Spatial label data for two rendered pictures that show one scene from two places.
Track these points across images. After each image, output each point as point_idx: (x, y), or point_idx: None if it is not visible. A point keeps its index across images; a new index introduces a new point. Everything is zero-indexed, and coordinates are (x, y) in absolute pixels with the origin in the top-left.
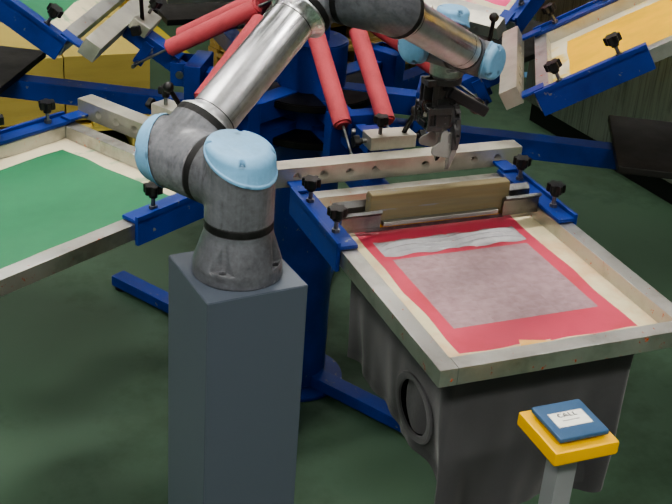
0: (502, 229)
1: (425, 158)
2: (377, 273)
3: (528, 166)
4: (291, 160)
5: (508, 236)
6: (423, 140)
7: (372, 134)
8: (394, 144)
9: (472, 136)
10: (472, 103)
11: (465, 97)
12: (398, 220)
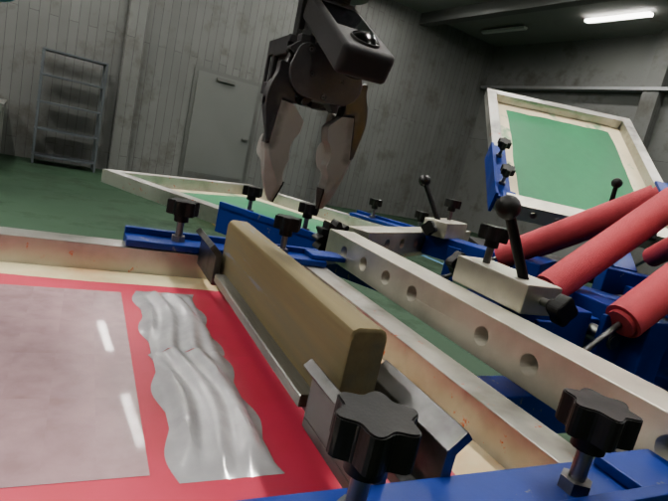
0: (242, 434)
1: (483, 319)
2: (28, 236)
3: (594, 444)
4: (369, 241)
5: (187, 432)
6: (319, 156)
7: (476, 258)
8: (486, 285)
9: None
10: (324, 28)
11: (318, 11)
12: (224, 283)
